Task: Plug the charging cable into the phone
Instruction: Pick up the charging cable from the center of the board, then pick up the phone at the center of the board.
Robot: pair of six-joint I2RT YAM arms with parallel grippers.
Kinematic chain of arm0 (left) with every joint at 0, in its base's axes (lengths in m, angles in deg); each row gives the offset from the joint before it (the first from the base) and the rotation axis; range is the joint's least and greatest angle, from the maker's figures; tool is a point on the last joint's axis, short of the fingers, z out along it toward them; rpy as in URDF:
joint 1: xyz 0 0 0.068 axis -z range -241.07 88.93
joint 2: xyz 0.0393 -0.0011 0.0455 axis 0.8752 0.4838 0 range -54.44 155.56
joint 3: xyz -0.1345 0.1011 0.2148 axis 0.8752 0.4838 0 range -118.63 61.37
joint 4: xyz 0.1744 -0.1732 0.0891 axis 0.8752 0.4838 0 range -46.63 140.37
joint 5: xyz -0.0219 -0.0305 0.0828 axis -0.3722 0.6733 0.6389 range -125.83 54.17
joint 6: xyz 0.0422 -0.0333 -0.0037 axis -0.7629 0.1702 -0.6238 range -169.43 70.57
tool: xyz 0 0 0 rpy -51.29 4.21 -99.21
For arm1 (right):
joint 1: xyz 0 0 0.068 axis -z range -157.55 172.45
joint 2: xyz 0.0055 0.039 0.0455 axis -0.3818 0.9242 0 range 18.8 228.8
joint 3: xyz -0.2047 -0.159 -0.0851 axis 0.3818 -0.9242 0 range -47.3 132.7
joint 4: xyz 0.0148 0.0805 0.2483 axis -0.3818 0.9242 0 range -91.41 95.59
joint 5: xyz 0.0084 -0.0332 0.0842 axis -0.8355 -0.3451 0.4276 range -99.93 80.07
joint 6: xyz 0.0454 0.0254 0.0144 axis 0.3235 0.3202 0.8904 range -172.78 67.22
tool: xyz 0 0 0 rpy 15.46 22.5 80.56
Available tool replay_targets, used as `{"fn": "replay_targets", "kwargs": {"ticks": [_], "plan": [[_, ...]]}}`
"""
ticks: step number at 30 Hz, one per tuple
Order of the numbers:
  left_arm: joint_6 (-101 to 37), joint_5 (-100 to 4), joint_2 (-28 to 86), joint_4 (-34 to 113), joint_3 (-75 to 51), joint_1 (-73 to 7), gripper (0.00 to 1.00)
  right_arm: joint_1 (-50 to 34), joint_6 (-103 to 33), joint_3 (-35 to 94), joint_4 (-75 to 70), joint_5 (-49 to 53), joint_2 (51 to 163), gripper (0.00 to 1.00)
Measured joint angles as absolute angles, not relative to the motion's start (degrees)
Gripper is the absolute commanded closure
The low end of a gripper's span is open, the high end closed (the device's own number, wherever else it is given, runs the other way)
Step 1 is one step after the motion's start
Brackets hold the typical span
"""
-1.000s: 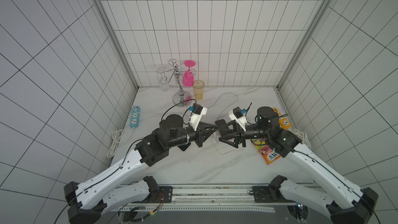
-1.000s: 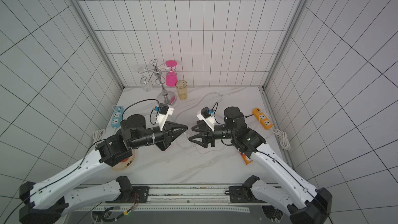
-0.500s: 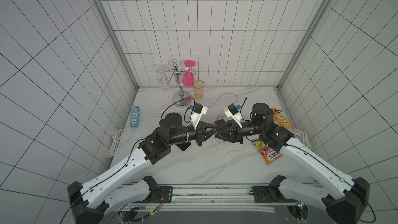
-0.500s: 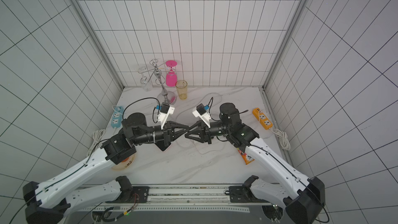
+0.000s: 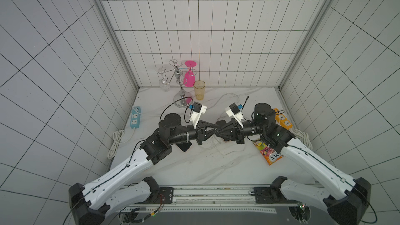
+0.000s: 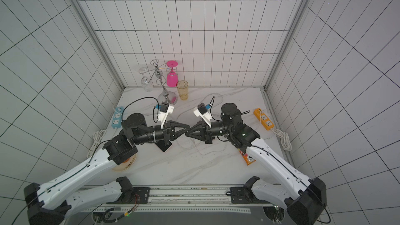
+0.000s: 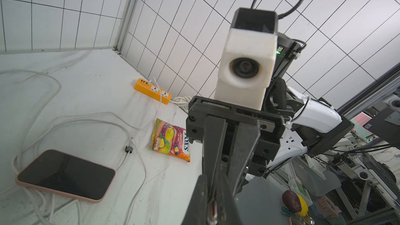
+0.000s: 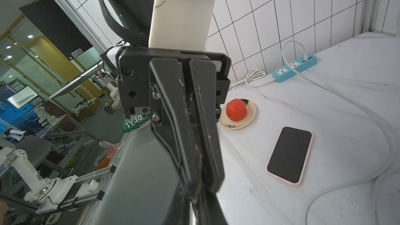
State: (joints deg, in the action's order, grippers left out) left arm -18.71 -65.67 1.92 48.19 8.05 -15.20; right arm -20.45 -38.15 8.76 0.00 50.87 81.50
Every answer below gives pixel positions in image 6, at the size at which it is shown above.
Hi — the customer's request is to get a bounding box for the black phone pink case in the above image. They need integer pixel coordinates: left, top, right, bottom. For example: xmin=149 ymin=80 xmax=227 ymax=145
xmin=155 ymin=141 xmax=172 ymax=153

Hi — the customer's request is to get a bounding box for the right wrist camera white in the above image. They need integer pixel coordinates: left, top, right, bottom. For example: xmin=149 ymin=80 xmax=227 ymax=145
xmin=193 ymin=103 xmax=212 ymax=128

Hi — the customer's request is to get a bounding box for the metal base rail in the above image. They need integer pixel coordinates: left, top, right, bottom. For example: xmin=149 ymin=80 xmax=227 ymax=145
xmin=66 ymin=180 xmax=289 ymax=217

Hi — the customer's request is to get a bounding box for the amber plastic cup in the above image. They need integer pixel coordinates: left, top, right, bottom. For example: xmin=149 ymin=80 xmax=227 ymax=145
xmin=176 ymin=80 xmax=189 ymax=101

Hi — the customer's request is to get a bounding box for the blue power strip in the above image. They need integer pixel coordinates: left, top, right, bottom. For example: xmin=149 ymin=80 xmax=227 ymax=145
xmin=111 ymin=106 xmax=124 ymax=129

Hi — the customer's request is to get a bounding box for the candy snack bag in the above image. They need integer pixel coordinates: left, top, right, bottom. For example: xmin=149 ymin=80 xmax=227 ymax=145
xmin=239 ymin=151 xmax=256 ymax=166

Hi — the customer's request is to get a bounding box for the beige plate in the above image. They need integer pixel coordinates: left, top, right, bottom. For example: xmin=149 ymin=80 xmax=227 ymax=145
xmin=113 ymin=155 xmax=137 ymax=172

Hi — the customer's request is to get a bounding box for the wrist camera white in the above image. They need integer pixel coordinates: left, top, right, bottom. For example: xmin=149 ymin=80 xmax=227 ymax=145
xmin=193 ymin=103 xmax=212 ymax=128
xmin=156 ymin=102 xmax=175 ymax=128

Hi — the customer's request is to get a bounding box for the blue strip coiled white cord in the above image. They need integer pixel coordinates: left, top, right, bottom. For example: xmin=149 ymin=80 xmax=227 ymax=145
xmin=86 ymin=129 xmax=107 ymax=158

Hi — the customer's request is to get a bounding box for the orange power strip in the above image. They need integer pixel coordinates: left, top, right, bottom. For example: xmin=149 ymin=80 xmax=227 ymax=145
xmin=253 ymin=108 xmax=275 ymax=131

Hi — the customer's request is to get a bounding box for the orange strip coiled white cord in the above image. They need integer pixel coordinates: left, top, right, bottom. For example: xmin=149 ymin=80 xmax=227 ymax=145
xmin=274 ymin=129 xmax=293 ymax=152

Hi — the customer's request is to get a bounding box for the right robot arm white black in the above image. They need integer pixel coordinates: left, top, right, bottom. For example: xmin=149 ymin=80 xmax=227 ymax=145
xmin=185 ymin=103 xmax=327 ymax=225

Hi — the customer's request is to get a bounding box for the silver glass holder stand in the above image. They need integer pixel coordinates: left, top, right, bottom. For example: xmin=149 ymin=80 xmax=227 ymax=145
xmin=151 ymin=59 xmax=178 ymax=105

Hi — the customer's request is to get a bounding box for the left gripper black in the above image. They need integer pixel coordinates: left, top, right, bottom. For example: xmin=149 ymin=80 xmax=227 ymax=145
xmin=133 ymin=120 xmax=191 ymax=145

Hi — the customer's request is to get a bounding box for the white charging cable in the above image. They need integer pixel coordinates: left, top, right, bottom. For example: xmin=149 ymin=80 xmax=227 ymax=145
xmin=174 ymin=92 xmax=232 ymax=157

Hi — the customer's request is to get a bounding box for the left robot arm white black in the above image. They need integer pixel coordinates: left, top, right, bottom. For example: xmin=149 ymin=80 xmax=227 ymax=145
xmin=24 ymin=113 xmax=190 ymax=225

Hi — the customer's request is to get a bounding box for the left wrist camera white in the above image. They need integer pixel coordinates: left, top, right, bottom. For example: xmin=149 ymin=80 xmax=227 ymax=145
xmin=156 ymin=102 xmax=175 ymax=128

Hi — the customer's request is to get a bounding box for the clear wine glass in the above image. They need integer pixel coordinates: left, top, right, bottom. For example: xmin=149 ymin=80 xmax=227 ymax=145
xmin=139 ymin=67 xmax=153 ymax=92

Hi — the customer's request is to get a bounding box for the pink wine glass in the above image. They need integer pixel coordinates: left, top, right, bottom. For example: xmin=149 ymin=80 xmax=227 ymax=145
xmin=166 ymin=60 xmax=179 ymax=87

